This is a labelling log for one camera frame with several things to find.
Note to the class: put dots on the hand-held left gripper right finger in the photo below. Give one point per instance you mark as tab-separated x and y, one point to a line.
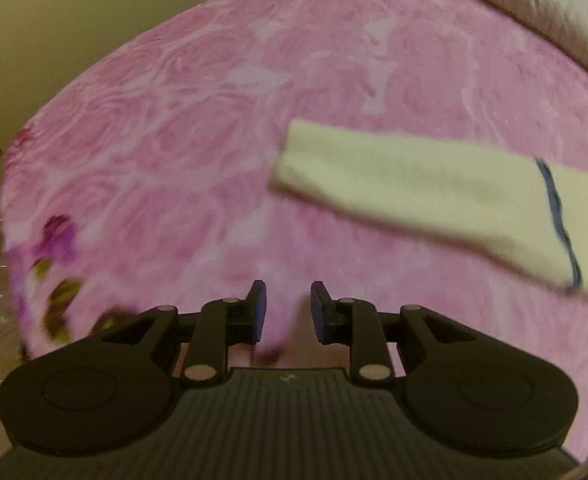
319	310

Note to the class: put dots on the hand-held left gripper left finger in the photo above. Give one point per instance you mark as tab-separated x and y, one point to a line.
259	310

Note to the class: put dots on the cream towel with stripes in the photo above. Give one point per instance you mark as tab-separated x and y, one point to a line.
423	190

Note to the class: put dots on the pink rose blanket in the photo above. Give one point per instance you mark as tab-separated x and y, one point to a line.
199	135

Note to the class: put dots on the striped folded quilt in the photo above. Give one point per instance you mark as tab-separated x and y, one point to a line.
533	5

